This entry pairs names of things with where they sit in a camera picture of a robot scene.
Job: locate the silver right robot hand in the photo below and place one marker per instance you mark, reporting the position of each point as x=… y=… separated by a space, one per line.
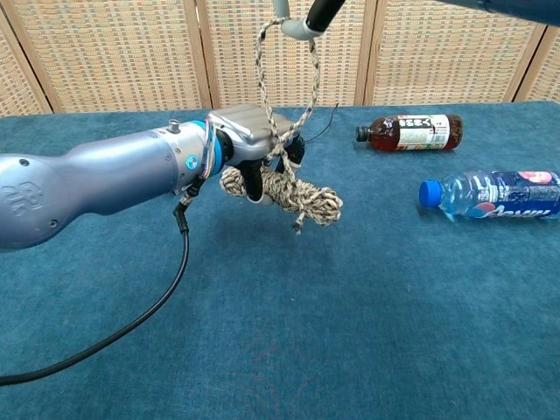
x=321 y=15

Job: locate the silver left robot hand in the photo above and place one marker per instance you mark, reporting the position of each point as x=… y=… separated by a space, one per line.
x=245 y=127

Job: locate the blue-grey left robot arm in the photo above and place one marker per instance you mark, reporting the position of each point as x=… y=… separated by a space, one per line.
x=109 y=175

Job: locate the woven folding screen panel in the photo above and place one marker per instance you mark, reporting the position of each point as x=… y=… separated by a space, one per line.
x=350 y=65
x=13 y=83
x=547 y=74
x=446 y=61
x=118 y=52

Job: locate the brown tea bottle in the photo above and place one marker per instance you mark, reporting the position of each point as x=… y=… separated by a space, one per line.
x=411 y=133

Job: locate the blue tablecloth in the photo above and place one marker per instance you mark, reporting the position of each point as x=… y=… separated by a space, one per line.
x=306 y=328

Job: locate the clear water bottle blue cap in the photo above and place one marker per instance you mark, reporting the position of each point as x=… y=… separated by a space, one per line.
x=481 y=197

